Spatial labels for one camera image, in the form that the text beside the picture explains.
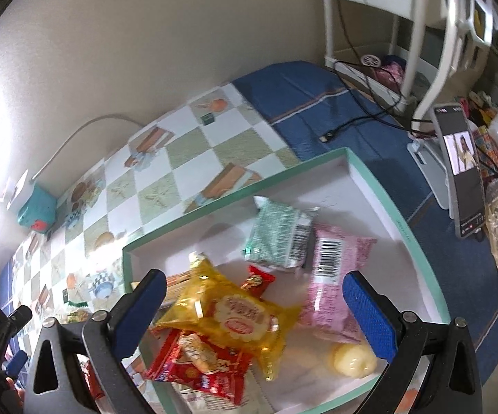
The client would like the white metal rack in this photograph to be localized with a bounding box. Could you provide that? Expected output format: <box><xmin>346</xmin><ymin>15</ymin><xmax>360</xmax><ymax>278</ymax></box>
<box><xmin>320</xmin><ymin>0</ymin><xmax>465</xmax><ymax>139</ymax></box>

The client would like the black smartphone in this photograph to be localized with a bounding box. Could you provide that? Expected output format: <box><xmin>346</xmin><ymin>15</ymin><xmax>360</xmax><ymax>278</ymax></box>
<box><xmin>430</xmin><ymin>103</ymin><xmax>488</xmax><ymax>239</ymax></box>

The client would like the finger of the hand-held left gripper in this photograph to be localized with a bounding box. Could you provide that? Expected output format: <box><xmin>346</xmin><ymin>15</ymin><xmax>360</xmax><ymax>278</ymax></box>
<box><xmin>1</xmin><ymin>351</ymin><xmax>29</xmax><ymax>376</ymax></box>
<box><xmin>7</xmin><ymin>305</ymin><xmax>33</xmax><ymax>333</ymax></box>

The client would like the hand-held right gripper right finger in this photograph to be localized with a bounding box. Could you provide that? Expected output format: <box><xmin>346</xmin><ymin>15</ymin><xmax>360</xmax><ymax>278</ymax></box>
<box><xmin>342</xmin><ymin>270</ymin><xmax>485</xmax><ymax>414</ymax></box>

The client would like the large red snack packet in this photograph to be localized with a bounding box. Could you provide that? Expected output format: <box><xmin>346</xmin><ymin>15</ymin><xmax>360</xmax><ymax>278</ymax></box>
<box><xmin>143</xmin><ymin>330</ymin><xmax>252</xmax><ymax>406</ymax></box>

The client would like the colourful patterned box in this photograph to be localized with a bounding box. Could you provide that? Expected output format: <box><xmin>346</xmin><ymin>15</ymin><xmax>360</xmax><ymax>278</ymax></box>
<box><xmin>475</xmin><ymin>127</ymin><xmax>498</xmax><ymax>177</ymax></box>

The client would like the white power adapter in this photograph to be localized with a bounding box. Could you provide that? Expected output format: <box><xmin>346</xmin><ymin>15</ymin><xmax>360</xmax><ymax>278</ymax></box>
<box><xmin>0</xmin><ymin>169</ymin><xmax>30</xmax><ymax>203</ymax></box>

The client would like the black cable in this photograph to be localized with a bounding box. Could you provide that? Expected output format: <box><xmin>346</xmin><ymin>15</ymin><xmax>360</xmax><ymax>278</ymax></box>
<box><xmin>319</xmin><ymin>0</ymin><xmax>439</xmax><ymax>144</ymax></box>

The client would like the pink cloth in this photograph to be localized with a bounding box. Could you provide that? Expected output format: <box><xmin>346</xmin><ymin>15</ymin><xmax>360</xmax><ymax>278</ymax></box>
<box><xmin>380</xmin><ymin>55</ymin><xmax>406</xmax><ymax>85</ymax></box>

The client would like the white cable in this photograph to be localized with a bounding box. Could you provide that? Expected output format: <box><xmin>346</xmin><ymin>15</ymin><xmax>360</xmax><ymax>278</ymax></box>
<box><xmin>31</xmin><ymin>114</ymin><xmax>143</xmax><ymax>180</ymax></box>

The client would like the teal plastic device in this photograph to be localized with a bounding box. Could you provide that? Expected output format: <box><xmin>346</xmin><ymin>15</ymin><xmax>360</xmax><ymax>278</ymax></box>
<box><xmin>17</xmin><ymin>182</ymin><xmax>59</xmax><ymax>230</ymax></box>

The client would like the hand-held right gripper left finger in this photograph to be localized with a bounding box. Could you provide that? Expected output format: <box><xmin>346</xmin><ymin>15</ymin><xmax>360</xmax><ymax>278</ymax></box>
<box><xmin>24</xmin><ymin>268</ymin><xmax>167</xmax><ymax>414</ymax></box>

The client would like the white printed paper packet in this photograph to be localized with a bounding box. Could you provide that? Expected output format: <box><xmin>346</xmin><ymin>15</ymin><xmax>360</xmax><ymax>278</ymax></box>
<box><xmin>176</xmin><ymin>378</ymin><xmax>276</xmax><ymax>414</ymax></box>

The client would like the pale yellow jelly cup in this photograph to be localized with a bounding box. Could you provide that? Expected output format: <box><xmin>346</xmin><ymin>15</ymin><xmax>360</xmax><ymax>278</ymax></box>
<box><xmin>327</xmin><ymin>341</ymin><xmax>378</xmax><ymax>378</ymax></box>

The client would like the checkered printed tablecloth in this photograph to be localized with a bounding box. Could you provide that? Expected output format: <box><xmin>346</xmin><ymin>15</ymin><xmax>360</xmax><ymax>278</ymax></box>
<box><xmin>0</xmin><ymin>62</ymin><xmax>498</xmax><ymax>414</ymax></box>

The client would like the small red candy packet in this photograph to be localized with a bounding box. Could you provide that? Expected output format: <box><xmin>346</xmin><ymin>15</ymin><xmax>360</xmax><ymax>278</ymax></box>
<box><xmin>240</xmin><ymin>264</ymin><xmax>277</xmax><ymax>298</ymax></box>

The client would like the teal cardboard box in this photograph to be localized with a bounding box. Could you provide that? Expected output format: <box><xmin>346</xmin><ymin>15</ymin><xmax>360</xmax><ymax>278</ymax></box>
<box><xmin>122</xmin><ymin>147</ymin><xmax>451</xmax><ymax>414</ymax></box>

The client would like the yellow snack packet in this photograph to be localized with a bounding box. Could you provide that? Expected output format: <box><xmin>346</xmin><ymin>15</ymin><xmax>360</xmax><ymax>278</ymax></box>
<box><xmin>154</xmin><ymin>252</ymin><xmax>303</xmax><ymax>382</ymax></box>

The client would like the pink snack packet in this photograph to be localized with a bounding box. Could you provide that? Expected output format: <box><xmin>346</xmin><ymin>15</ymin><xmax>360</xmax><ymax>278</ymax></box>
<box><xmin>298</xmin><ymin>223</ymin><xmax>378</xmax><ymax>343</ymax></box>

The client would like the white phone stand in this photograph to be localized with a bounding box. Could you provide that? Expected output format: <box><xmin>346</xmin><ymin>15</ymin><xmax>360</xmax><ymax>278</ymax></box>
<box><xmin>406</xmin><ymin>138</ymin><xmax>457</xmax><ymax>212</ymax></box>

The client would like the grey-green snack packet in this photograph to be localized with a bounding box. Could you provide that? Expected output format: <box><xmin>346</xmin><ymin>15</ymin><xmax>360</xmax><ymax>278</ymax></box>
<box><xmin>242</xmin><ymin>196</ymin><xmax>321</xmax><ymax>272</ymax></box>

